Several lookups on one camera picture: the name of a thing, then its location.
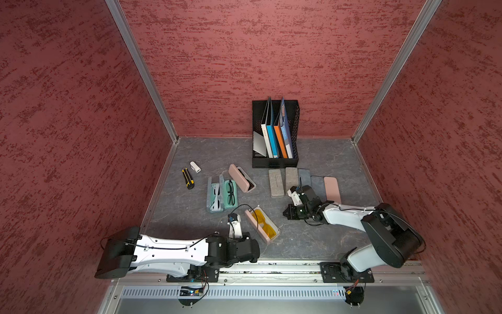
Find grey case white glasses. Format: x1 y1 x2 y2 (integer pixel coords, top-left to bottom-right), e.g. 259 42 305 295
206 177 225 213

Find pink case yellow glasses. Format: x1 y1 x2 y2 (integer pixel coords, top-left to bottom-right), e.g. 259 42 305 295
244 207 281 245

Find blue folder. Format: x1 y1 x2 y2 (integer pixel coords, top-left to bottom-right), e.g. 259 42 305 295
279 98 294 158

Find aluminium left corner post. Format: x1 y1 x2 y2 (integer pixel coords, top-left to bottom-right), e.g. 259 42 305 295
105 0 179 145

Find black mesh file holder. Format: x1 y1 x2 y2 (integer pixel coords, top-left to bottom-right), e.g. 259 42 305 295
252 100 300 168

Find white grey book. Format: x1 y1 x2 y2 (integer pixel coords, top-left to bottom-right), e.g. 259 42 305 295
252 100 273 158

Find aluminium right corner post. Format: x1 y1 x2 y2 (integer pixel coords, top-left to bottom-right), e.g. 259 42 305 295
352 0 442 146

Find green case black glasses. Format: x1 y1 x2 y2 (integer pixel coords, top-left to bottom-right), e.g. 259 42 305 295
219 175 238 211

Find perforated vent strip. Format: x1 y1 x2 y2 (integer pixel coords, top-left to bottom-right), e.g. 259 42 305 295
121 286 346 301

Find orange book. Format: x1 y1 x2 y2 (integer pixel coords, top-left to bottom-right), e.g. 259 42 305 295
274 113 288 158

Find pink case dark sunglasses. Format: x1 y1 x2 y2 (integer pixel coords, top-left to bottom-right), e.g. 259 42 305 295
228 164 256 193

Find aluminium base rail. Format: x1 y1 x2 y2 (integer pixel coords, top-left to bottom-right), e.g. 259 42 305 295
112 259 431 287

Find aluminium corner post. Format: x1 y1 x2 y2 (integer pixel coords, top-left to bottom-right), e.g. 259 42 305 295
105 0 179 145
352 0 442 146

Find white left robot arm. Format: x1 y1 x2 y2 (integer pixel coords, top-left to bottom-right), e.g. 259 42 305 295
94 226 260 279

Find teal book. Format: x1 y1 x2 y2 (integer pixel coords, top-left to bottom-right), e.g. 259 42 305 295
266 97 279 158

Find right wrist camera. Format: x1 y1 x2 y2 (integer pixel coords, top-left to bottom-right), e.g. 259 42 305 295
287 187 303 206

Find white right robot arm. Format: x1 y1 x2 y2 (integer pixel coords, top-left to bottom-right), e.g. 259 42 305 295
283 186 426 282

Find grey case blue glasses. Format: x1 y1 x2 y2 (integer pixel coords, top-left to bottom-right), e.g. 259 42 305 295
311 176 327 202

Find small white cylinder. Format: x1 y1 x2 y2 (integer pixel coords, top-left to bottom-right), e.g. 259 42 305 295
190 161 201 173

